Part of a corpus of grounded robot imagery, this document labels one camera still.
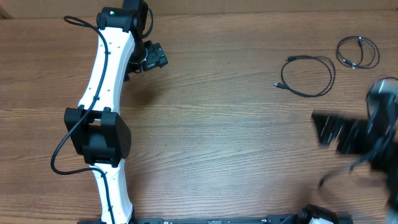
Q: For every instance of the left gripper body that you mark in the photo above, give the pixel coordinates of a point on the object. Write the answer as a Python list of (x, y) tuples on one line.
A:
[(155, 56)]

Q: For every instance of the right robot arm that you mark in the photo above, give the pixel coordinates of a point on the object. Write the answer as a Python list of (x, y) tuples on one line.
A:
[(372, 139)]

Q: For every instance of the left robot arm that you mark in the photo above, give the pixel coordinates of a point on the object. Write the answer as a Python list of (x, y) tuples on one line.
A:
[(96, 128)]

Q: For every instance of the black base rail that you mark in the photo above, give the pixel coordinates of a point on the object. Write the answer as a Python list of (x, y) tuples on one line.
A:
[(270, 219)]

